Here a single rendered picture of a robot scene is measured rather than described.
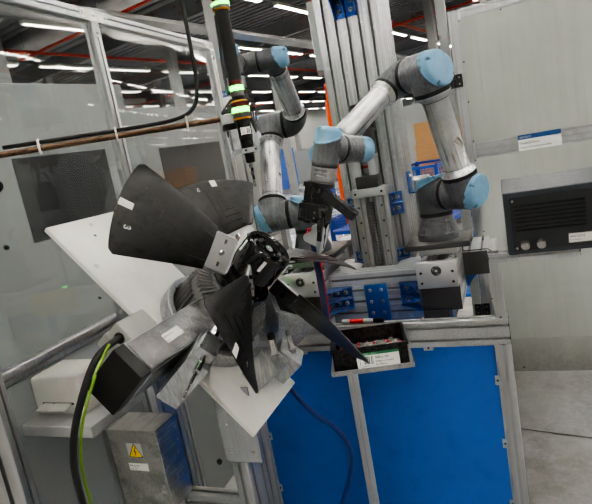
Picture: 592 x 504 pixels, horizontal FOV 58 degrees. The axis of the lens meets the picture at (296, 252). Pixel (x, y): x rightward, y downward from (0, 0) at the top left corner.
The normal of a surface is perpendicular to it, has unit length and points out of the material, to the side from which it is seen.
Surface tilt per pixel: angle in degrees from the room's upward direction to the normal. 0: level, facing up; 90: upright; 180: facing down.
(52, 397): 90
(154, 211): 76
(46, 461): 90
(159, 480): 90
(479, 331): 90
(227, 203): 33
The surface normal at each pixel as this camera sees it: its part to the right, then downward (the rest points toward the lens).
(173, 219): 0.57, -0.18
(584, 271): -0.34, 0.22
